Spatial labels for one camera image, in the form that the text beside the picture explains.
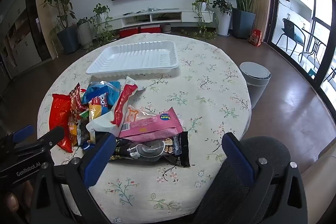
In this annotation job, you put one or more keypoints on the hanging pothos plant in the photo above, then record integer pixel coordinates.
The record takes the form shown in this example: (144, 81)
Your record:
(200, 1)

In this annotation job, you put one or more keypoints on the black balcony chair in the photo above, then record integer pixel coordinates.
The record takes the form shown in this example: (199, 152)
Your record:
(288, 28)

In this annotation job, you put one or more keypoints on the light blue snack packet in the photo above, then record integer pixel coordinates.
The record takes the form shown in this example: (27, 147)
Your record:
(105, 87)

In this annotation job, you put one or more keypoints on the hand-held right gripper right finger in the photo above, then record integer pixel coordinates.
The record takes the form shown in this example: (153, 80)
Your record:
(237, 158)

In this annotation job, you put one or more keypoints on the red bag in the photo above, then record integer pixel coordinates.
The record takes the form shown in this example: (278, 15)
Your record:
(256, 38)

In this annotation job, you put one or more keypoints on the person's left hand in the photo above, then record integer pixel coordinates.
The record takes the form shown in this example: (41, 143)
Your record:
(10, 204)

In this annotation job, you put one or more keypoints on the black office chair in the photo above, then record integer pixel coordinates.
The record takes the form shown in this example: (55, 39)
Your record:
(223, 203)

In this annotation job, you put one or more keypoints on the bushy plant in white pot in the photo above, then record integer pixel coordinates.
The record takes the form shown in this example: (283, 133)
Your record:
(223, 22)

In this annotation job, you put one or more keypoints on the small white pot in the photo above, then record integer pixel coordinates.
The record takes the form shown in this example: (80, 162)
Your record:
(166, 27)

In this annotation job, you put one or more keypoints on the clear bun packet orange print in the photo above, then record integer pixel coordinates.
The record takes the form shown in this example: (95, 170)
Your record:
(139, 116)

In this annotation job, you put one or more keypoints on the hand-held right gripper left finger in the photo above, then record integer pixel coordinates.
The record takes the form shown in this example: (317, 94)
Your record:
(99, 158)

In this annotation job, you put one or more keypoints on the red and white snack packet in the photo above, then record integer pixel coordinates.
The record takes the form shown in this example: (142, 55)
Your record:
(123, 100)

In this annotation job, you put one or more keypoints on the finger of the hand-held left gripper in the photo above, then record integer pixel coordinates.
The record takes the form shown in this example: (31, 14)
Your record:
(23, 132)
(44, 140)

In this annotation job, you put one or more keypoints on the black balcony table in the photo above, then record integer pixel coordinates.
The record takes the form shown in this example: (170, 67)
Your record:
(315, 37)

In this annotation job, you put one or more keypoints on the white television cabinet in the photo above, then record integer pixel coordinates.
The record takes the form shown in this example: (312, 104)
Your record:
(173, 16)

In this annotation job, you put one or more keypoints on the plant in ribbed white pot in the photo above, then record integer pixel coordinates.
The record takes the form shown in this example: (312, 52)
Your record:
(84, 33)

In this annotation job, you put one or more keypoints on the tall plant in blue pot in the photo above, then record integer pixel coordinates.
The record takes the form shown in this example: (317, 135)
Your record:
(67, 40)

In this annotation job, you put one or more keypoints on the trailing vine plant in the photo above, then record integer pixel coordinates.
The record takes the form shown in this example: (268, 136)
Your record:
(102, 19)

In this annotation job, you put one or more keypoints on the white trash can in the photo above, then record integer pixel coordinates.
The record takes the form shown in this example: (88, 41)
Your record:
(254, 82)

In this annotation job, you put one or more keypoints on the white plastic tray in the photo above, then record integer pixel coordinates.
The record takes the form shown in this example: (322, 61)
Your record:
(136, 56)

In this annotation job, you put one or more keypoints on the wooden wall cabinet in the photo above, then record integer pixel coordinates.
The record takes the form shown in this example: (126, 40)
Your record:
(23, 37)

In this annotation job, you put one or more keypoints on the orange-red snack packet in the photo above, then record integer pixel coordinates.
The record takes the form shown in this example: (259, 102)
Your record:
(59, 116)

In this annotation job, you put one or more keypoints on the pink snack packet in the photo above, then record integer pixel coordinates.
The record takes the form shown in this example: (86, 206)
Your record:
(155, 127)

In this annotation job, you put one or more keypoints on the red storage box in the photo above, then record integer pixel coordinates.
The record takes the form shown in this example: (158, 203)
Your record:
(149, 29)
(128, 32)

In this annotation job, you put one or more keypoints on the black snack packet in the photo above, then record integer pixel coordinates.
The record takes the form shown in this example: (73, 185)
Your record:
(173, 146)

